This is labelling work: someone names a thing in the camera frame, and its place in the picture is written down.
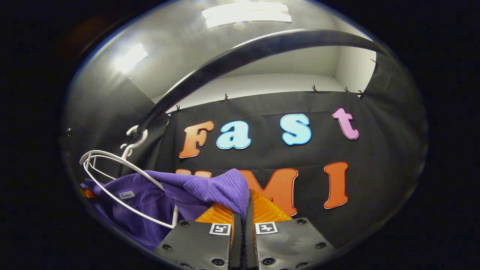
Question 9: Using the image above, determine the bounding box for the black clothes rack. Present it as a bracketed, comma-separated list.
[135, 29, 387, 137]

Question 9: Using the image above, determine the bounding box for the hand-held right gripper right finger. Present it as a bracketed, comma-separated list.
[244, 189, 335, 270]

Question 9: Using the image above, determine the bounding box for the purple corduroy shirt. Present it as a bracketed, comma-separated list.
[81, 168, 251, 251]

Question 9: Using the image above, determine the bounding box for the large ceiling light panel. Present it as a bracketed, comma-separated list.
[202, 2, 292, 29]

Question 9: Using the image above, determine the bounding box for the black backdrop cloth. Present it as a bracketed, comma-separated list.
[62, 49, 428, 250]

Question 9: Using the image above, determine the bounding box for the small ceiling light panel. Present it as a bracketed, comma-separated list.
[114, 42, 149, 74]

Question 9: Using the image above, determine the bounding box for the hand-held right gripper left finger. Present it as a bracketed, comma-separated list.
[154, 202, 243, 270]

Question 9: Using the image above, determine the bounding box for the white plastic hanger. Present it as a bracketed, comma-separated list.
[88, 142, 132, 180]
[79, 126, 180, 229]

